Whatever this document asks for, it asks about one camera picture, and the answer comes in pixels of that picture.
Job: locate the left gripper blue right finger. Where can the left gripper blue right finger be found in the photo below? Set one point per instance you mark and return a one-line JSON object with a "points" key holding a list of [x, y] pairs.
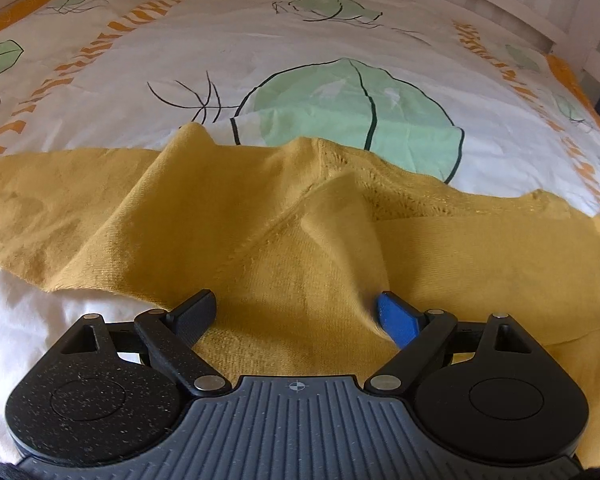
{"points": [[421, 338]]}

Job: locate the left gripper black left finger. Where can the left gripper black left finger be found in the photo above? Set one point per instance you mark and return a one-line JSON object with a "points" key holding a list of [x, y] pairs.
{"points": [[169, 337]]}

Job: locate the mustard yellow knit sweater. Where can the mustard yellow knit sweater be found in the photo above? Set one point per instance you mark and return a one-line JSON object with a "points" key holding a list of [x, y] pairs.
{"points": [[296, 243]]}

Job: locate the white leaf-print duvet cover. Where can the white leaf-print duvet cover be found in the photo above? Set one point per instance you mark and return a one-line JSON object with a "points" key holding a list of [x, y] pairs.
{"points": [[518, 136]]}

